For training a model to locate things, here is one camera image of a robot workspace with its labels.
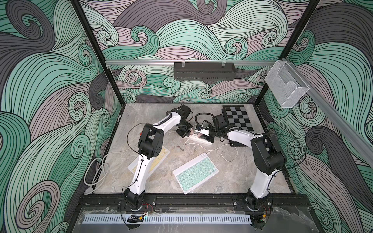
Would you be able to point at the white slotted cable duct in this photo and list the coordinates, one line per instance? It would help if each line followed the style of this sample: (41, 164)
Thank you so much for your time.
(169, 219)

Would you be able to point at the clear acrylic wall holder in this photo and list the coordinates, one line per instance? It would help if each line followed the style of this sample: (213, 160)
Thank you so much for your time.
(286, 83)

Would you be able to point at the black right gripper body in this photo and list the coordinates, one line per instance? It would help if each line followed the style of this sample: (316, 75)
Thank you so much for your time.
(211, 138)

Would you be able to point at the black white chessboard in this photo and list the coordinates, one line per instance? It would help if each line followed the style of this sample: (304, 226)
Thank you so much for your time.
(238, 116)

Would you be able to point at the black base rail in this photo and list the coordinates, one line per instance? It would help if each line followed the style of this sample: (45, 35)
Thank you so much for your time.
(199, 199)

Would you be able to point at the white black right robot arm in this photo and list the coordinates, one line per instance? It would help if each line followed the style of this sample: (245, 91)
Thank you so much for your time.
(267, 153)

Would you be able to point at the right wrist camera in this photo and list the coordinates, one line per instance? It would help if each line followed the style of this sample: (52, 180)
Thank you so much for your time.
(205, 122)

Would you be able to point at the yellow wireless keyboard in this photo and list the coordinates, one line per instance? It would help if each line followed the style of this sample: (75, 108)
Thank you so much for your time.
(155, 164)

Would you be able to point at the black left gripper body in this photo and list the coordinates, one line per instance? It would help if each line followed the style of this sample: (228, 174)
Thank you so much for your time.
(186, 125)

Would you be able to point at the white power strip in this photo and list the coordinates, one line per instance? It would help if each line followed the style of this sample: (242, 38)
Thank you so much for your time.
(195, 139)

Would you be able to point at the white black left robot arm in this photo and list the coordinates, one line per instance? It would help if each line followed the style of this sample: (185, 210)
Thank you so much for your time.
(150, 145)

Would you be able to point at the green wireless keyboard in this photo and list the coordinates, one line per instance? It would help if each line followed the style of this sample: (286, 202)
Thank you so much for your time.
(195, 172)

